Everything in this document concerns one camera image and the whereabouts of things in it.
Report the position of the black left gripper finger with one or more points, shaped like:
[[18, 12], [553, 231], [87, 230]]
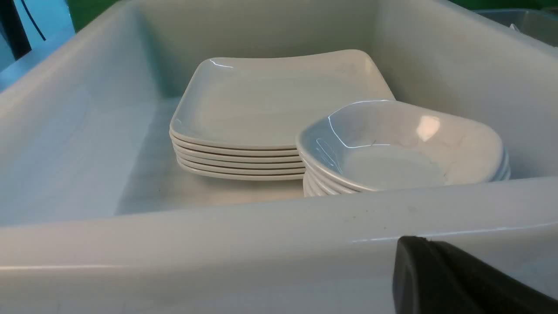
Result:
[[435, 277]]

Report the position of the bottom stacked white plate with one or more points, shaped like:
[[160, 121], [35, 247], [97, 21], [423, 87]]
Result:
[[240, 173]]

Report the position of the top stacked white square plate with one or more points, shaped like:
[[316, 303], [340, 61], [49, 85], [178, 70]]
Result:
[[263, 103]]

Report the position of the lower stacked white bowls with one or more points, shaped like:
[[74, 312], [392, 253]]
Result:
[[317, 184]]

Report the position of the teal plastic bin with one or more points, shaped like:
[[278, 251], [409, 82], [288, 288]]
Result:
[[539, 24]]

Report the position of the large white plastic bin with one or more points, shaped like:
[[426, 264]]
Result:
[[98, 218]]

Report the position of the green backdrop cloth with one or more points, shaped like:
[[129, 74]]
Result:
[[82, 12]]

